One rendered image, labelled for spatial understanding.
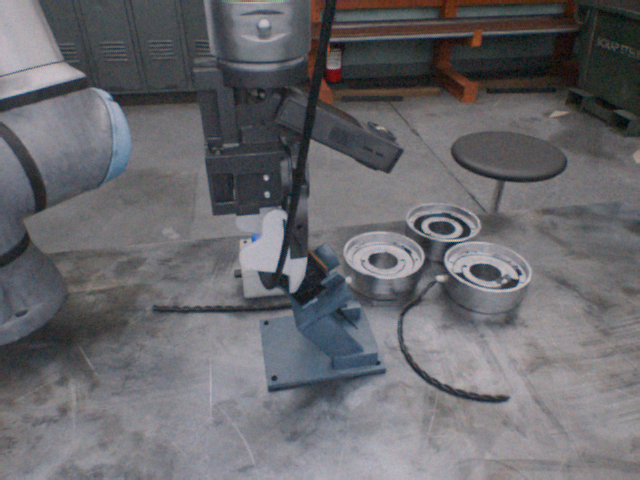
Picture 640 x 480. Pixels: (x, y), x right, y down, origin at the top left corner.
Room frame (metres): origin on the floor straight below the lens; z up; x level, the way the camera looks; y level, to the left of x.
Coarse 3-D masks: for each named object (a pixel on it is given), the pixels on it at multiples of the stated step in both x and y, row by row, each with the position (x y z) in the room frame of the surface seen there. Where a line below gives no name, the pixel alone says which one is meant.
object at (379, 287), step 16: (352, 240) 0.55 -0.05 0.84; (368, 240) 0.57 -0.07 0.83; (384, 240) 0.57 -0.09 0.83; (400, 240) 0.56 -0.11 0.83; (352, 256) 0.53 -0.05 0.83; (368, 256) 0.53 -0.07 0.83; (384, 256) 0.54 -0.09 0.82; (400, 256) 0.53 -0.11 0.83; (416, 256) 0.53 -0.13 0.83; (352, 272) 0.49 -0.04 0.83; (384, 272) 0.49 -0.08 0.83; (416, 272) 0.48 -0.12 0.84; (368, 288) 0.47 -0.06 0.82; (384, 288) 0.47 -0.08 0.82; (400, 288) 0.47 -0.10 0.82
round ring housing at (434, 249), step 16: (416, 208) 0.64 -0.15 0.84; (432, 208) 0.65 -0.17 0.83; (448, 208) 0.65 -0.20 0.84; (464, 208) 0.64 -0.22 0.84; (432, 224) 0.62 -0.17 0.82; (448, 224) 0.62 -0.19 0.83; (480, 224) 0.59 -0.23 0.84; (416, 240) 0.57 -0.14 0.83; (432, 240) 0.55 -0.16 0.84; (448, 240) 0.55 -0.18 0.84; (464, 240) 0.55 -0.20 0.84; (432, 256) 0.56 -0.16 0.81
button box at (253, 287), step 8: (240, 240) 0.54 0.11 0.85; (248, 240) 0.54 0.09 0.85; (240, 272) 0.51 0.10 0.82; (248, 272) 0.48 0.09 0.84; (256, 272) 0.48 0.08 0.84; (248, 280) 0.48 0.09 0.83; (256, 280) 0.48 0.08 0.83; (248, 288) 0.48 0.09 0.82; (256, 288) 0.48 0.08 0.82; (264, 288) 0.48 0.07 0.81; (248, 296) 0.48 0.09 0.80; (256, 296) 0.48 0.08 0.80
